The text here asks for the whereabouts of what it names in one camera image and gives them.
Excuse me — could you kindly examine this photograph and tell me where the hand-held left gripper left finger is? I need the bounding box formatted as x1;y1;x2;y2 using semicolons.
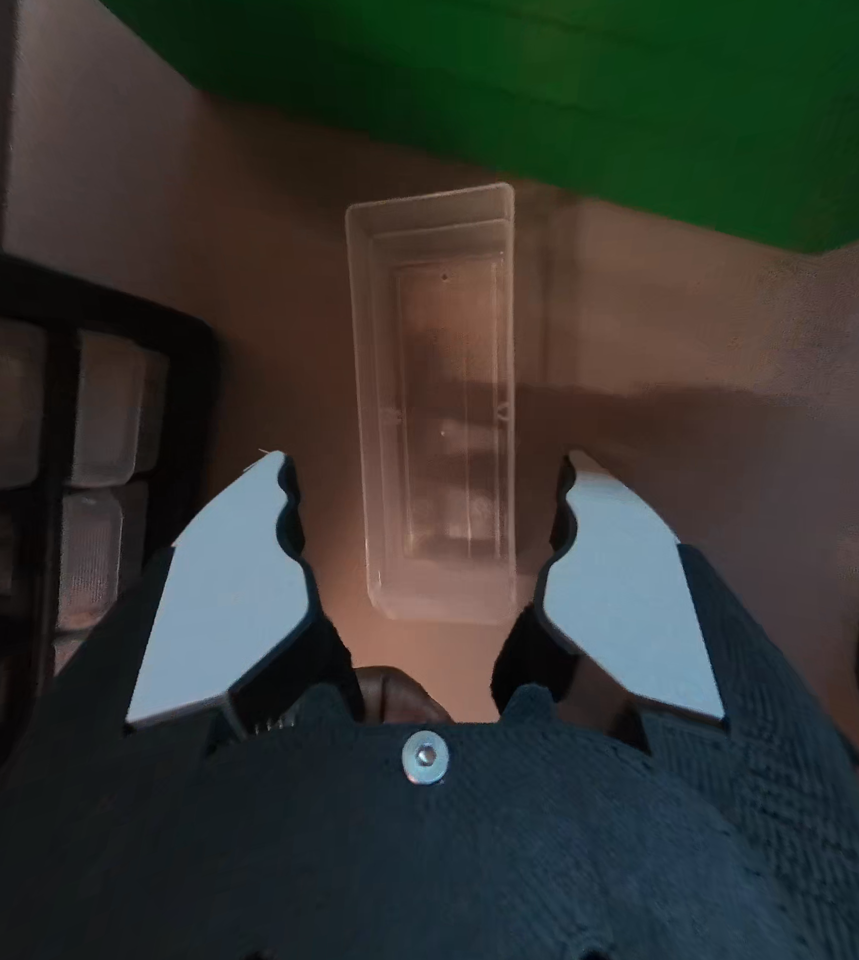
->
125;450;323;730

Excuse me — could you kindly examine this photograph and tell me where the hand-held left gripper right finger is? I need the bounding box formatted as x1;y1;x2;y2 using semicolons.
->
533;450;728;726

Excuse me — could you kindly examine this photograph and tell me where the black drawer cabinet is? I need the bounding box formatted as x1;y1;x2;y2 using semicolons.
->
0;236;222;725

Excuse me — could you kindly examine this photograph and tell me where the clear plastic drawer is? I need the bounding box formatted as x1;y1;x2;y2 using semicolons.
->
344;181;518;624

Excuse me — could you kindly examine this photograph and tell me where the row of translucent cabinet drawers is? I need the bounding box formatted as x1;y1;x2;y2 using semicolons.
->
0;303;170;635

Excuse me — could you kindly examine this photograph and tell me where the green plastic bin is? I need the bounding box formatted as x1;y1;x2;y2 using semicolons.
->
99;0;859;255

